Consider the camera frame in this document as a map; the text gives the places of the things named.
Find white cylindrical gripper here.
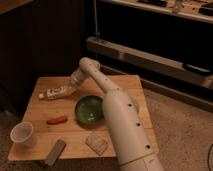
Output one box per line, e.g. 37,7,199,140
69,68,88,95

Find white plastic bottle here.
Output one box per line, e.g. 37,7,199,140
39,85,70,100

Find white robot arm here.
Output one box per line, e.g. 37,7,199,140
70,57,164,171

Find green ceramic bowl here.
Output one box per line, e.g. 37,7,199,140
75,95,104,125

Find wooden table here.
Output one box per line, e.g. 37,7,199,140
7,74,160,162

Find orange carrot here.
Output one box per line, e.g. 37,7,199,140
46,115,68,125

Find beige sponge pad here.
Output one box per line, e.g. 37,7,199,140
85,133,108,156

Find vertical metal pole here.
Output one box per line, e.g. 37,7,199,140
93,0,100,40

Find grey rectangular block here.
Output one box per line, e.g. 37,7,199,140
44,140,66,166

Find white plastic cup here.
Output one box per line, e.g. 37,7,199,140
10,122,37,147

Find upper shelf with items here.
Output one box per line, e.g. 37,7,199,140
102,0,213,24

